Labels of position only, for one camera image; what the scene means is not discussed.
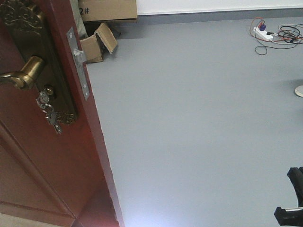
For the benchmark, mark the brass door handle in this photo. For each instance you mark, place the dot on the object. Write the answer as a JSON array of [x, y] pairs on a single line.
[[27, 76]]

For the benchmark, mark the white power strip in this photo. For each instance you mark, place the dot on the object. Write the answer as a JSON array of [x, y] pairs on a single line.
[[257, 33]]

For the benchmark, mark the silver latch plate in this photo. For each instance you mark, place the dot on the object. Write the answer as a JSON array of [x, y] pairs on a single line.
[[79, 59]]

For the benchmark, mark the closed cardboard box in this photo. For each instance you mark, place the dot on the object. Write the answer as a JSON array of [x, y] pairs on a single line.
[[103, 10]]

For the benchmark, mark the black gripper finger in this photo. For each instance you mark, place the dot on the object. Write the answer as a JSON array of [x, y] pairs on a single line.
[[295, 174], [289, 217]]

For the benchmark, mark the brass lock escutcheon plate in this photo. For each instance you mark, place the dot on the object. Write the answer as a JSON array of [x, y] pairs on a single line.
[[29, 30]]

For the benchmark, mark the bunch of silver keys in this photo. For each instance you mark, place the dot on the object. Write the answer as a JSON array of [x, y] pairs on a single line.
[[43, 102]]

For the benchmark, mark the open cardboard box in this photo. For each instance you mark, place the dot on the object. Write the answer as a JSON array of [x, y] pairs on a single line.
[[93, 45]]

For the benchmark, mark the brown wooden door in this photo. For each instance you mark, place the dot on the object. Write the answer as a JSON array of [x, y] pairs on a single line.
[[65, 179]]

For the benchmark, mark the round beige floor object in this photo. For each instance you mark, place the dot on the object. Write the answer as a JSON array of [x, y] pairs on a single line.
[[299, 91]]

